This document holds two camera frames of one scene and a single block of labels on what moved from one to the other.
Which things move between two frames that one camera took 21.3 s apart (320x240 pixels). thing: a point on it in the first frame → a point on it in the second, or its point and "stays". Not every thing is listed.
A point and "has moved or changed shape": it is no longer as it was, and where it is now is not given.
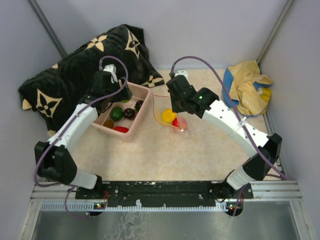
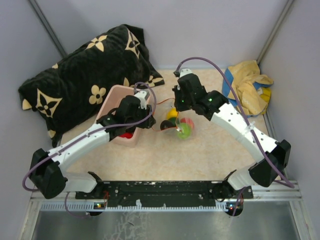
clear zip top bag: [161, 103] has moved or changed shape
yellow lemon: [168, 115] has moved or changed shape
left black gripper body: [115, 87] → [141, 114]
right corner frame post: [288, 5] stays
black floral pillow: [51, 94] stays
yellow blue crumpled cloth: [249, 90] stays
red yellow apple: [175, 122] → [188, 120]
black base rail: [149, 194] stays
